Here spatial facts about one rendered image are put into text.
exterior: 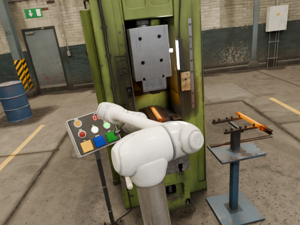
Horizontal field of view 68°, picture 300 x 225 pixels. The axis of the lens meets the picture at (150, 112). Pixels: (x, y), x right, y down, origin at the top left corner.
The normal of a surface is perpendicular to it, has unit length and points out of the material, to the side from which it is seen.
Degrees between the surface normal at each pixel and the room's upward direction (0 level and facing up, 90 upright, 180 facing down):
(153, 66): 90
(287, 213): 0
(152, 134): 19
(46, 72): 90
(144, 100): 90
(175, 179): 90
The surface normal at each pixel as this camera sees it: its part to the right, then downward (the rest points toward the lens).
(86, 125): 0.47, -0.27
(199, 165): 0.22, 0.33
